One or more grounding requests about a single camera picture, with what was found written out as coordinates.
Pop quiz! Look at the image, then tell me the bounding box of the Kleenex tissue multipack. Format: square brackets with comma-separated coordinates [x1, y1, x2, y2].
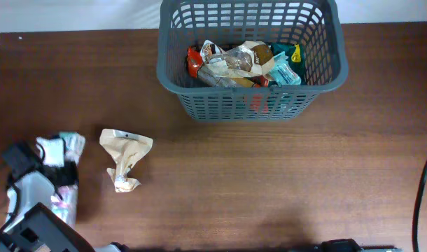
[46, 132, 85, 228]

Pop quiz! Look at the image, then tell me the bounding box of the beige paper bag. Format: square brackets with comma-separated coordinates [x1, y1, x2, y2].
[99, 129, 153, 193]

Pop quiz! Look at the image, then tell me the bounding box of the orange spaghetti pasta packet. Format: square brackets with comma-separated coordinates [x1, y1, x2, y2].
[186, 47, 269, 88]

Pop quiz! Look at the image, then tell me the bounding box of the beige brown snack bag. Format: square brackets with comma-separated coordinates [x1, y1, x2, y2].
[200, 40, 275, 78]

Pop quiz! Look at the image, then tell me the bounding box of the small light green packet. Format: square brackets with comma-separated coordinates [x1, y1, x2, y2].
[269, 52, 302, 87]

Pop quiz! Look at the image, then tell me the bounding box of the green Nescafe coffee bag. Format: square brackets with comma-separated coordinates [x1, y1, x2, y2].
[270, 43, 306, 84]

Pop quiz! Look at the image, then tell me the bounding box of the grey plastic basket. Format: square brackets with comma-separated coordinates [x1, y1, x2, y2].
[157, 0, 349, 121]

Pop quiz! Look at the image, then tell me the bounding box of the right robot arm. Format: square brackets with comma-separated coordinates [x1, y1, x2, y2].
[320, 239, 403, 252]

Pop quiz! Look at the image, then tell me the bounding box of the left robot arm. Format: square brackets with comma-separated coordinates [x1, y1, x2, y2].
[0, 132, 128, 252]

